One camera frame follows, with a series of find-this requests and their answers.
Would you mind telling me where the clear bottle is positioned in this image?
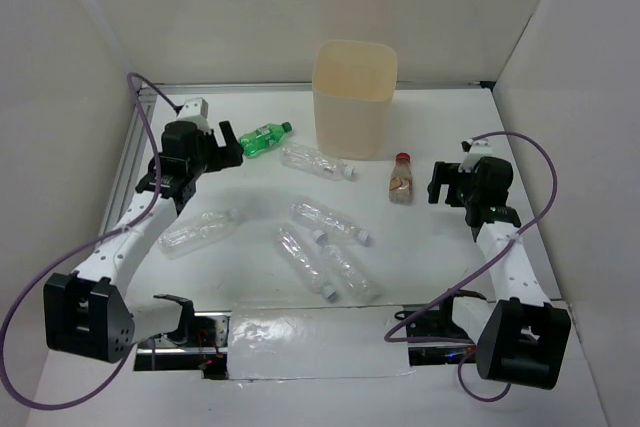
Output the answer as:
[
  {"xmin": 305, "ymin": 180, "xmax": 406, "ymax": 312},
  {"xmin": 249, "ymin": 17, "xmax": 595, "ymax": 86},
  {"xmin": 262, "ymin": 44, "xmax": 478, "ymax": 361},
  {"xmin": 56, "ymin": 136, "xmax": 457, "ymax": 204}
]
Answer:
[
  {"xmin": 280, "ymin": 143, "xmax": 355, "ymax": 181},
  {"xmin": 274, "ymin": 224, "xmax": 338, "ymax": 304},
  {"xmin": 290, "ymin": 198, "xmax": 371, "ymax": 246},
  {"xmin": 312, "ymin": 230, "xmax": 381, "ymax": 305},
  {"xmin": 157, "ymin": 209, "xmax": 244, "ymax": 259}
]

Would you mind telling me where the green plastic bottle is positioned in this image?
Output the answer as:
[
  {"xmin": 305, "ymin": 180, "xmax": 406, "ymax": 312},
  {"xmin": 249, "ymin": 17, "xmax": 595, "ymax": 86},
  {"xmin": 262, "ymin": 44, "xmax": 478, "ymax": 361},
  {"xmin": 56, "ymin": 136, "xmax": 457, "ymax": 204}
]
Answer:
[{"xmin": 239, "ymin": 122, "xmax": 292, "ymax": 158}]

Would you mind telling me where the red cap labelled bottle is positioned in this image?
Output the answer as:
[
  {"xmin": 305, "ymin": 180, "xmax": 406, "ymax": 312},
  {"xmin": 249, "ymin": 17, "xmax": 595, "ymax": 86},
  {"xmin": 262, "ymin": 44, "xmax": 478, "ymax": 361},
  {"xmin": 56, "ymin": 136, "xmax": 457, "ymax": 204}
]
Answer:
[{"xmin": 389, "ymin": 152, "xmax": 413, "ymax": 205}]

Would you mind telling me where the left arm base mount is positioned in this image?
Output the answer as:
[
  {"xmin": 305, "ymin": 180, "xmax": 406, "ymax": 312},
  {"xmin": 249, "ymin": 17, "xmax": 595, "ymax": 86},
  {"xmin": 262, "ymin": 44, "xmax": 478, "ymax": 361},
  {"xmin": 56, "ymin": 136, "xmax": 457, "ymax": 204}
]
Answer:
[{"xmin": 133, "ymin": 311, "xmax": 231, "ymax": 381}]

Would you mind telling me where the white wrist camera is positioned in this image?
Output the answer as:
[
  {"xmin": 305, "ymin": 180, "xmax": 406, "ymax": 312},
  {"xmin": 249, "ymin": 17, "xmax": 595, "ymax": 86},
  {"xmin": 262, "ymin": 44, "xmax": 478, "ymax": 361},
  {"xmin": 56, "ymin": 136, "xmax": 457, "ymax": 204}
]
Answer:
[
  {"xmin": 176, "ymin": 97, "xmax": 211, "ymax": 134},
  {"xmin": 458, "ymin": 139, "xmax": 493, "ymax": 173}
]

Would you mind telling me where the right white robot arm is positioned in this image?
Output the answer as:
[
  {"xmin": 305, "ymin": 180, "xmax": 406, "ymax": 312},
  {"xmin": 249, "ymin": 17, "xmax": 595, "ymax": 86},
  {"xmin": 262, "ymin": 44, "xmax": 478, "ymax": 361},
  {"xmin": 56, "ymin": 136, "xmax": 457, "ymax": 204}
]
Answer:
[{"xmin": 427, "ymin": 156, "xmax": 571, "ymax": 390}]

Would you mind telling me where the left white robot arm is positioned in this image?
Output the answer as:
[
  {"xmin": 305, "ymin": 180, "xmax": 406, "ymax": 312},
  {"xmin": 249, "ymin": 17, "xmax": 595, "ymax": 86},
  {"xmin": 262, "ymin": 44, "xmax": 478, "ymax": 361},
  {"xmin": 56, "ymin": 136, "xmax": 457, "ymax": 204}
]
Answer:
[{"xmin": 43, "ymin": 120, "xmax": 243, "ymax": 363}]

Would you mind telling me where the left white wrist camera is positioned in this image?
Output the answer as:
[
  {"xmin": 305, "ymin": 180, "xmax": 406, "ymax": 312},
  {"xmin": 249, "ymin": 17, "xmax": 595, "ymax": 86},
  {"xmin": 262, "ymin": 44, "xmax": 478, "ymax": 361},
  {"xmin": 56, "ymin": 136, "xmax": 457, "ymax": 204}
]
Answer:
[{"xmin": 176, "ymin": 97, "xmax": 211, "ymax": 134}]

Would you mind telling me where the aluminium frame rail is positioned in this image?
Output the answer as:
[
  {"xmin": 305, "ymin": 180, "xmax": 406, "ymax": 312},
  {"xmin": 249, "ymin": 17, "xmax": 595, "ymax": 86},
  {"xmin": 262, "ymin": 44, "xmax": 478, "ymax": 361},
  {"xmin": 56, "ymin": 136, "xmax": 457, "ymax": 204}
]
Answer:
[{"xmin": 97, "ymin": 81, "xmax": 496, "ymax": 238}]

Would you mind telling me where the beige plastic bin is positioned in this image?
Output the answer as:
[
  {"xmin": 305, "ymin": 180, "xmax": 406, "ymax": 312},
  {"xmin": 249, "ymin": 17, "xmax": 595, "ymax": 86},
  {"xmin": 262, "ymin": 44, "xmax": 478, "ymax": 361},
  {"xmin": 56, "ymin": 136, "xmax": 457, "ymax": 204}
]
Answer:
[{"xmin": 312, "ymin": 40, "xmax": 398, "ymax": 160}]

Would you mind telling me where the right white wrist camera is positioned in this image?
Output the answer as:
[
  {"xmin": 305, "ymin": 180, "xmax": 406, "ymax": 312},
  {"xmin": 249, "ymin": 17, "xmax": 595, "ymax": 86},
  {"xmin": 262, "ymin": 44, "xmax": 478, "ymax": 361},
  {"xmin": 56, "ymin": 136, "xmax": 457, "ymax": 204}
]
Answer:
[{"xmin": 458, "ymin": 139, "xmax": 493, "ymax": 173}]

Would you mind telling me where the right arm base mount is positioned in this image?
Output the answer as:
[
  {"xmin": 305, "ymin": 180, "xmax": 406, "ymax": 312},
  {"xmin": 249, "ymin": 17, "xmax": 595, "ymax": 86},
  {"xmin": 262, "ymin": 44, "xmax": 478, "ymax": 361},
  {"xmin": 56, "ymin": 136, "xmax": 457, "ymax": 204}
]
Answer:
[{"xmin": 404, "ymin": 299, "xmax": 475, "ymax": 367}]

